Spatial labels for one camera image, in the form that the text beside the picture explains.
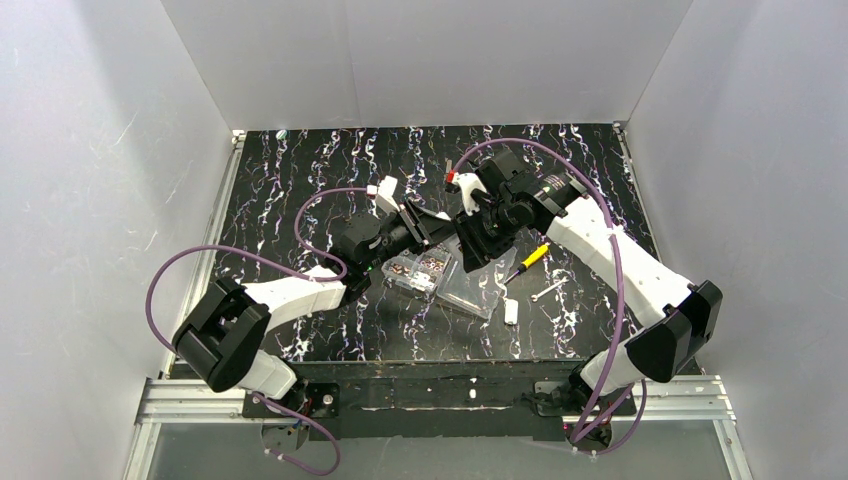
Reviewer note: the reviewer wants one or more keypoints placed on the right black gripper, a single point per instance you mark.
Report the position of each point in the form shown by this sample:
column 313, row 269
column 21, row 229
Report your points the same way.
column 477, row 234

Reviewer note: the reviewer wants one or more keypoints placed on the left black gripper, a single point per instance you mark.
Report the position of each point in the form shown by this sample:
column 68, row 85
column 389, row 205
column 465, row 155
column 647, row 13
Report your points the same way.
column 411, row 221

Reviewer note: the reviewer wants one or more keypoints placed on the white battery cover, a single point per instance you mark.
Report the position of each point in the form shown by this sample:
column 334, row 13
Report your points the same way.
column 511, row 311

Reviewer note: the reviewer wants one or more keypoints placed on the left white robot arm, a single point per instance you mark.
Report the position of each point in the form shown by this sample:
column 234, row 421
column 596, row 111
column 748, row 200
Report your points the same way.
column 221, row 337

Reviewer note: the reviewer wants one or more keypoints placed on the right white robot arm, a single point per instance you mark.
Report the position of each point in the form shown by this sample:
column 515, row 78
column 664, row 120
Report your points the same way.
column 661, row 318

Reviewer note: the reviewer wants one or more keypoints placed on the clear plastic parts box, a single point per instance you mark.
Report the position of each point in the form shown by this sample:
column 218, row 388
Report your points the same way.
column 438, row 273

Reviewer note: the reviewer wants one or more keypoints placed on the small silver wrench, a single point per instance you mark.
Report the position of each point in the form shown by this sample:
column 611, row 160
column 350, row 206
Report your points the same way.
column 537, row 296

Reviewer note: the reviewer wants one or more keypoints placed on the yellow handled screwdriver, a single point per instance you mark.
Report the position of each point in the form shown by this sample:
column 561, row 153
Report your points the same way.
column 528, row 262

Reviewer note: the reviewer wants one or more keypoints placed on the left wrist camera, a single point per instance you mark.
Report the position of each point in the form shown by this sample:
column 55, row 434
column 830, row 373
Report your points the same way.
column 383, row 194

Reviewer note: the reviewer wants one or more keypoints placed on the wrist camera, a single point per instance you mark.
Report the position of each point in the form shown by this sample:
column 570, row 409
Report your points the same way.
column 474, row 194
column 383, row 194

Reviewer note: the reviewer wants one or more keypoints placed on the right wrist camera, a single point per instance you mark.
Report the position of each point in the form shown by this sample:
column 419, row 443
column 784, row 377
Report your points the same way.
column 474, row 194

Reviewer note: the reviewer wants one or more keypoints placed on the aluminium frame rail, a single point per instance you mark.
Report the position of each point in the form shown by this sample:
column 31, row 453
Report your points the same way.
column 686, row 397

